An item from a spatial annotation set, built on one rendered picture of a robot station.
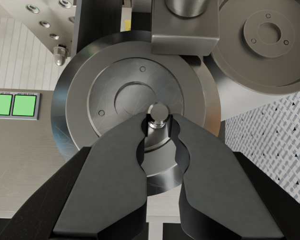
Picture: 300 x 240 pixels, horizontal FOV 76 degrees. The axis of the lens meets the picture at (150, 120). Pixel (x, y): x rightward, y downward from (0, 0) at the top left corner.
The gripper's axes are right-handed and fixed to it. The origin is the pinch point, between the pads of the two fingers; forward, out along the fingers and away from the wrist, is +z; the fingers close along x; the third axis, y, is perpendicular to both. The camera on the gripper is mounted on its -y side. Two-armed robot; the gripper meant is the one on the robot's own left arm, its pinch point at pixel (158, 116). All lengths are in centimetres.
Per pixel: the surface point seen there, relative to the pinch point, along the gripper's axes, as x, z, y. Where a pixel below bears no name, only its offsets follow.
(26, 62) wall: -121, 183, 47
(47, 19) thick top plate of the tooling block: -21.7, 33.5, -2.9
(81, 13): -7.5, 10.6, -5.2
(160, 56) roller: 0.2, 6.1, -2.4
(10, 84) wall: -134, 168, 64
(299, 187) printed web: 15.8, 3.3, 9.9
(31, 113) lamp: -29.6, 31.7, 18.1
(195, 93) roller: 3.2, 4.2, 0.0
